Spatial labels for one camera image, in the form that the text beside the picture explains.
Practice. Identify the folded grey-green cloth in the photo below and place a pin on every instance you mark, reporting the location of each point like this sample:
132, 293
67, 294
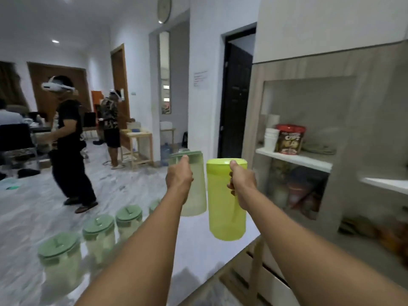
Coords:
318, 148

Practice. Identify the small wooden side table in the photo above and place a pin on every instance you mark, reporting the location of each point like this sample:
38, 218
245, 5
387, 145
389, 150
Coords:
140, 140

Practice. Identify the stack of white cups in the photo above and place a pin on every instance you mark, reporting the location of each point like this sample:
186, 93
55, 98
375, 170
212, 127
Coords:
271, 140

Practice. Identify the wide brown wooden door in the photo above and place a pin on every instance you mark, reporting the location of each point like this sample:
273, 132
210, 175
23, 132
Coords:
41, 89

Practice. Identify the white box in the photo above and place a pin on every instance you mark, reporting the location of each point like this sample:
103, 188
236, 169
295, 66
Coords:
165, 125

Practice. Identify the red snack packet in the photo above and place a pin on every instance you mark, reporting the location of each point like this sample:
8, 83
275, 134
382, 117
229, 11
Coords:
302, 197

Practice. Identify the person's right hand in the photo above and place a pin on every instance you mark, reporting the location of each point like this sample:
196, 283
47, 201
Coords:
245, 187

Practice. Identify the pale green lidded pitcher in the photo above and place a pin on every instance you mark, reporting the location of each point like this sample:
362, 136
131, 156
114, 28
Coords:
199, 187

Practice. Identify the person's right thumb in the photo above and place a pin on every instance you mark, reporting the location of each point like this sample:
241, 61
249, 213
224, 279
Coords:
235, 167

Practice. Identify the wooden shelf cabinet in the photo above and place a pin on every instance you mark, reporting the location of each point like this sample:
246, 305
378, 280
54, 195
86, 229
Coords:
366, 108

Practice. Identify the narrow brown wooden door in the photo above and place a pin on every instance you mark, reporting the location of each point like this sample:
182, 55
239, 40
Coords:
122, 76

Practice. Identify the yellow-green plastic pitcher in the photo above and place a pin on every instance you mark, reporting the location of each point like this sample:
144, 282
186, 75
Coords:
223, 203

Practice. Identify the black door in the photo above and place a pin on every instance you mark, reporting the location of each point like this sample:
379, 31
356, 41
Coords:
236, 101

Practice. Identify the person's right forearm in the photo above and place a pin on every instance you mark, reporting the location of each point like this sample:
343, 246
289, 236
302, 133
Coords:
302, 251

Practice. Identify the person's left thumb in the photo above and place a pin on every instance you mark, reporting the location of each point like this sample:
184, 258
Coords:
184, 162

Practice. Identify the person's left hand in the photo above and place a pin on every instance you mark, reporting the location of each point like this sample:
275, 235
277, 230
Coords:
178, 181

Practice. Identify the red-lidded snack tub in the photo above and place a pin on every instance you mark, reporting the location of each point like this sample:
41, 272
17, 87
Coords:
290, 140

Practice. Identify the blue water bottle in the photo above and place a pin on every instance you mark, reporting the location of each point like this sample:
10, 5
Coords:
165, 154

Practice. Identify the round wall clock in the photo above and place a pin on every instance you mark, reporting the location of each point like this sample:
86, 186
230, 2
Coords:
164, 8

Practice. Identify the paper wall notice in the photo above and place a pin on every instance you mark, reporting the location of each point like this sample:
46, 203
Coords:
200, 78

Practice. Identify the green-lidded plastic jar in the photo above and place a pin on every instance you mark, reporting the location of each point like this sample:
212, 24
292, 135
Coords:
98, 234
60, 254
129, 219
154, 207

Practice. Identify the white headset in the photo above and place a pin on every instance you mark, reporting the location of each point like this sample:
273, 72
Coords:
55, 86

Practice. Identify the person's left forearm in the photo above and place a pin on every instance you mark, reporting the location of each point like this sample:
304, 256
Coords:
143, 251

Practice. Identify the tall narrow wall mirror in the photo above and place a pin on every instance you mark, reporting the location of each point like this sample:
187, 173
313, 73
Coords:
164, 70

